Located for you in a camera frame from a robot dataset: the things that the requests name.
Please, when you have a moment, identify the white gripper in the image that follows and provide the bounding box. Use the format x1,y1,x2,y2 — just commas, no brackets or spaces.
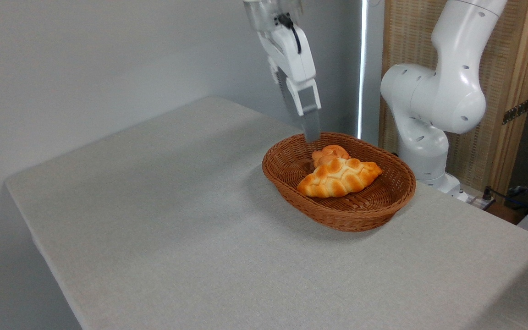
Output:
257,25,322,143

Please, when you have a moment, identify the long braided bread loaf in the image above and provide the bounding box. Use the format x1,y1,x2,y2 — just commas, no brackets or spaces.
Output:
297,158,383,198

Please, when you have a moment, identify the round knotted bread roll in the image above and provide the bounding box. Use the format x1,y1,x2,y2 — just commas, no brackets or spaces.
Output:
312,144,351,168

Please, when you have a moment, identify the brown oval wicker basket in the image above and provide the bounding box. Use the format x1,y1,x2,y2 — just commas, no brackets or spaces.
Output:
262,132,417,232

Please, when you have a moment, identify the grey tablecloth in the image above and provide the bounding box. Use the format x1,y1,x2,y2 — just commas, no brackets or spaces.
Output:
5,96,528,330

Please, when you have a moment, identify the wooden rattan folding screen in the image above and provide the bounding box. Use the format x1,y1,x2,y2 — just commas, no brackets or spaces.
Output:
379,0,528,195

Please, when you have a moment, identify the dark metal screen hinge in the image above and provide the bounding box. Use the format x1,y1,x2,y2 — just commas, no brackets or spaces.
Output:
502,99,528,125

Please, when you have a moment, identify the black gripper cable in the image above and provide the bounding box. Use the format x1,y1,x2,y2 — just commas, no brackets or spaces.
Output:
275,14,302,55

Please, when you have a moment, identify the black plug with cable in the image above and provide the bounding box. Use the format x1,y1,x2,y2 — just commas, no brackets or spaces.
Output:
480,186,528,212

